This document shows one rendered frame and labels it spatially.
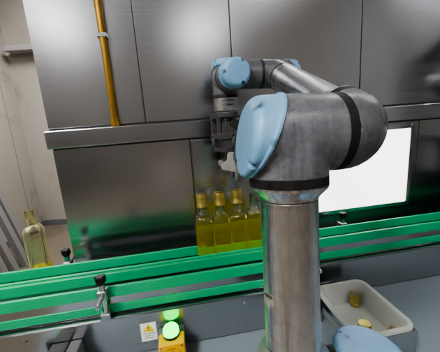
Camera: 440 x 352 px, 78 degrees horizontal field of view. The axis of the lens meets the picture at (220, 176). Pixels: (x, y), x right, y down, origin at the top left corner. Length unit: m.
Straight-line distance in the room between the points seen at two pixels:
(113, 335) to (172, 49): 0.90
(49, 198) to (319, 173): 4.50
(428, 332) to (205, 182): 0.81
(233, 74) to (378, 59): 0.71
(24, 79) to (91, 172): 3.69
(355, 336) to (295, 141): 0.38
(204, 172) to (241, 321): 0.50
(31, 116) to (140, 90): 3.69
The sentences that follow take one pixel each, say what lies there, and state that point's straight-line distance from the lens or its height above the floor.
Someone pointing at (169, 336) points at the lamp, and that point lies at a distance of 0.86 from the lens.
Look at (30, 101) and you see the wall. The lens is 4.63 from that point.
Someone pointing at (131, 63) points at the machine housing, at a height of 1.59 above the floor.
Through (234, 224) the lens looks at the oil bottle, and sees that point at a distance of 0.91.
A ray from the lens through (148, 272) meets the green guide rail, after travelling 0.92.
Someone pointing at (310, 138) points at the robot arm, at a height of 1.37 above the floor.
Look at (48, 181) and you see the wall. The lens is 4.66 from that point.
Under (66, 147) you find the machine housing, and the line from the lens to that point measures 1.05.
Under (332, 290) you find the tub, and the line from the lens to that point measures 1.03.
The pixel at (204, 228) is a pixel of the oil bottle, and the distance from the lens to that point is 0.90.
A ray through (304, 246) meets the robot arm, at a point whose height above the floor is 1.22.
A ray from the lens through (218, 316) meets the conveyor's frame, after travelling 0.91.
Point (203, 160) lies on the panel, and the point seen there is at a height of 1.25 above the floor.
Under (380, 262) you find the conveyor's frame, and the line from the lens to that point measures 1.18.
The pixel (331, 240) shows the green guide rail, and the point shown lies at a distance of 1.05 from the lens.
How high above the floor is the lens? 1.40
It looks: 12 degrees down
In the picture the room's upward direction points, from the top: 4 degrees counter-clockwise
